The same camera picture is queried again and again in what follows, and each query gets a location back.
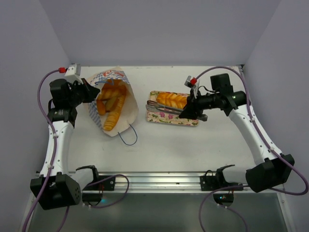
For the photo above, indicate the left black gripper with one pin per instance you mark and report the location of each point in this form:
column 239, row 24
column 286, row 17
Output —
column 91, row 95

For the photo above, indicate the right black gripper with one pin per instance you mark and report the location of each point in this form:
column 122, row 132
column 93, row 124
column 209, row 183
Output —
column 193, row 106

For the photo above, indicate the braided fake bread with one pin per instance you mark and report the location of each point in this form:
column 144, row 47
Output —
column 173, row 100

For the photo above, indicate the metal tongs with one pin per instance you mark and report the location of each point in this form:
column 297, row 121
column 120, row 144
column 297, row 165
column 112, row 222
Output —
column 156, row 107

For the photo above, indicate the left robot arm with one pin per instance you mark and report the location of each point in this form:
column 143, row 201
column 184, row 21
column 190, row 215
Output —
column 55, row 188

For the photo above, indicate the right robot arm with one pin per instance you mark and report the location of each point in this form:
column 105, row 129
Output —
column 270, row 168

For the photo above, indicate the fake bread at bag back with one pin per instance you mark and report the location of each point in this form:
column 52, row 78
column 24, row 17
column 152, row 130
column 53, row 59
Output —
column 111, row 89

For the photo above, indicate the long sliced fake baguette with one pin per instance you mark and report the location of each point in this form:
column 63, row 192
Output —
column 113, row 116

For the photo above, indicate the floral tray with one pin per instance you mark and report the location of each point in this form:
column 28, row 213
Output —
column 162, row 117

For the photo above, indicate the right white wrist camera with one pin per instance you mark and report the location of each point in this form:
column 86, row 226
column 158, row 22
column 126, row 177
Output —
column 193, row 84

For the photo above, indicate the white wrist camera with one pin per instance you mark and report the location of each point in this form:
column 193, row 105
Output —
column 73, row 73
column 193, row 84

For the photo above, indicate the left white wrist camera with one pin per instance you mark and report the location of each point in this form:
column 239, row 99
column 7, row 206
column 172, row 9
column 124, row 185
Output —
column 73, row 73

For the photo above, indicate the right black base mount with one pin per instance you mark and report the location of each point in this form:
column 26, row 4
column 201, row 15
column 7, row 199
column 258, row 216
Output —
column 212, row 180

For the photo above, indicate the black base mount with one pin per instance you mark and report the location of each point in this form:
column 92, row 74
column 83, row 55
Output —
column 212, row 180
column 93, row 195

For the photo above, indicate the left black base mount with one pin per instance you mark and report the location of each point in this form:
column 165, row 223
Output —
column 93, row 195

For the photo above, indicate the aluminium rail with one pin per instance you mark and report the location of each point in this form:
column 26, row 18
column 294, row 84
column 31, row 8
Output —
column 143, row 182

